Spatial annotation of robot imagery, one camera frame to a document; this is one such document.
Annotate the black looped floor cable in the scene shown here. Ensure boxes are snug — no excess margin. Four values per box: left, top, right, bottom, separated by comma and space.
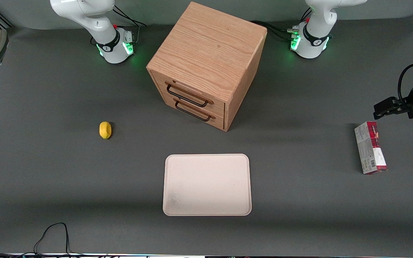
0, 223, 85, 257

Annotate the red and white carton box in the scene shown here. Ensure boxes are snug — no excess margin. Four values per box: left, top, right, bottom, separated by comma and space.
354, 121, 388, 175

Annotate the wooden drawer with black handle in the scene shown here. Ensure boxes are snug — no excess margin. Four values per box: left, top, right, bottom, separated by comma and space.
151, 71, 226, 116
159, 94, 225, 130

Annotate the black right arm base cable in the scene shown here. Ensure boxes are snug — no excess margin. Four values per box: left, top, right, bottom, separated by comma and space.
113, 5, 147, 46

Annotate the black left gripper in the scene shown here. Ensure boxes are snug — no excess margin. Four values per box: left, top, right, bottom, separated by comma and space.
373, 79, 413, 120

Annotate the black arm base cable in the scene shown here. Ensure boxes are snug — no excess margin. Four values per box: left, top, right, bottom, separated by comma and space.
251, 20, 299, 40
113, 5, 147, 46

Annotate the wooden drawer cabinet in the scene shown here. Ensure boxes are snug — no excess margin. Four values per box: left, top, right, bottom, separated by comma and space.
146, 1, 268, 132

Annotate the black left arm base cable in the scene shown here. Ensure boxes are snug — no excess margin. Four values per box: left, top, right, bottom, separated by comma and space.
251, 20, 299, 40

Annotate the cream rectangular tray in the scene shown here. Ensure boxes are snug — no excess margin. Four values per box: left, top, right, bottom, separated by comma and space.
162, 154, 252, 216

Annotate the yellow lemon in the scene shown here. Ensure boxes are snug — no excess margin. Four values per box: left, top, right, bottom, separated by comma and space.
99, 121, 112, 139

